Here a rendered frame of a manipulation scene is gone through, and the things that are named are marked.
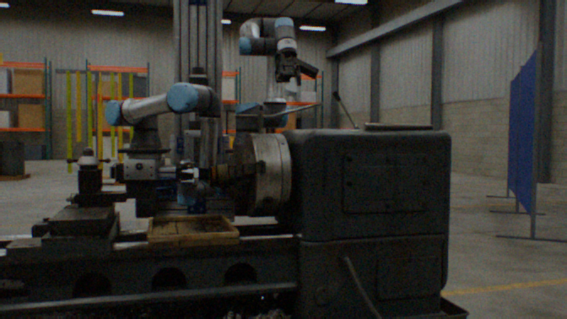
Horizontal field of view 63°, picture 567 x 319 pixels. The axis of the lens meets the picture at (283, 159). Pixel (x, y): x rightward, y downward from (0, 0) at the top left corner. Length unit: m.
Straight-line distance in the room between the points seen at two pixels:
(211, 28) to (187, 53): 0.18
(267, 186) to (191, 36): 1.15
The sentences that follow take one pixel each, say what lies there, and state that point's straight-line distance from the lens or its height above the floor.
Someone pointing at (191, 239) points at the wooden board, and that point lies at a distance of 1.57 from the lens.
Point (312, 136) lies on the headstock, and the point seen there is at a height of 1.23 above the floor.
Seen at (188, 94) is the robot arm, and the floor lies 1.39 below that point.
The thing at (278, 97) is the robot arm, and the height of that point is 1.42.
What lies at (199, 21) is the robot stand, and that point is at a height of 1.81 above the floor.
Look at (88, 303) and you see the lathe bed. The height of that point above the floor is 0.70.
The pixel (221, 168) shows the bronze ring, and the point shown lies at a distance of 1.70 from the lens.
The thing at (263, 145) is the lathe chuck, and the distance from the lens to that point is 1.64.
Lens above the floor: 1.23
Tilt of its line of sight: 3 degrees down
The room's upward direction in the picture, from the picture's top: straight up
